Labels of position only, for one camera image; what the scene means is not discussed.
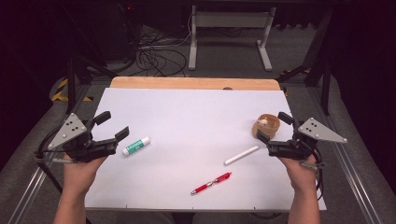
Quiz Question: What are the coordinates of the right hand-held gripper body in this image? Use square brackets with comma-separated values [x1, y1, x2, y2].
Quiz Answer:
[267, 117, 348, 161]

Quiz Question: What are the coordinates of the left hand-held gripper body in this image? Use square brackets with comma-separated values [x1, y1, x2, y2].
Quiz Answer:
[47, 112, 119, 163]

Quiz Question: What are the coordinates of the round wooden pen holder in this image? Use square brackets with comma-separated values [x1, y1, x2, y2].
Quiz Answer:
[251, 113, 281, 140]

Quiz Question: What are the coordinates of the green and white glue stick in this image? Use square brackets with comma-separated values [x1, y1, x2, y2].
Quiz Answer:
[121, 136, 151, 157]

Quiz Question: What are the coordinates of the white stick pen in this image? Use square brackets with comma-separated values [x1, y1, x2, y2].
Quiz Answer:
[223, 145, 261, 166]

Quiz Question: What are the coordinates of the red pen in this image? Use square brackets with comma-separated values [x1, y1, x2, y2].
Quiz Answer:
[190, 172, 233, 196]

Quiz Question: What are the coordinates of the person's left hand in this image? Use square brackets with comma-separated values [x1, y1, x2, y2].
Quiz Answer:
[63, 155, 106, 195]

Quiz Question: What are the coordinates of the person's right hand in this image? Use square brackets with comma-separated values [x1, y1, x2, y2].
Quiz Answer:
[278, 155, 317, 194]

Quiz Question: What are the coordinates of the yellow black hazard tape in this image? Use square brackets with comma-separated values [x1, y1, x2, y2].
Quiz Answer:
[50, 77, 94, 103]

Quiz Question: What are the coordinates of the black metal stand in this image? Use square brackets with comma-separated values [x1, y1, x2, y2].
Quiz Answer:
[64, 55, 118, 115]
[276, 6, 334, 116]

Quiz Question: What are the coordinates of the white board sheet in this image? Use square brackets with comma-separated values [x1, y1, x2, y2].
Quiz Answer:
[84, 87, 327, 212]

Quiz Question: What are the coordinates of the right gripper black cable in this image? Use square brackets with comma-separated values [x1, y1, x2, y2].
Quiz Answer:
[307, 146, 326, 200]

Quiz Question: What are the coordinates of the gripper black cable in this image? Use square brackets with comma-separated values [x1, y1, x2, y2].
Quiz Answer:
[307, 146, 326, 200]
[34, 125, 76, 195]

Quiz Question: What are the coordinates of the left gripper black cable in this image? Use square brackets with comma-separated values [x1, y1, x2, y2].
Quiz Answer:
[34, 125, 76, 195]

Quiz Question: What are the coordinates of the aluminium floor rail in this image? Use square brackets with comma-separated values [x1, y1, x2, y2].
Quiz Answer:
[7, 85, 92, 224]
[306, 83, 384, 224]

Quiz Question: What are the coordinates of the tangle of black floor cables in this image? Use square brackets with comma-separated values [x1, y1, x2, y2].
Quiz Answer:
[134, 27, 192, 77]

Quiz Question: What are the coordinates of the white metal desk frame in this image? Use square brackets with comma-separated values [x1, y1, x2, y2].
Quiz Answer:
[188, 4, 277, 73]

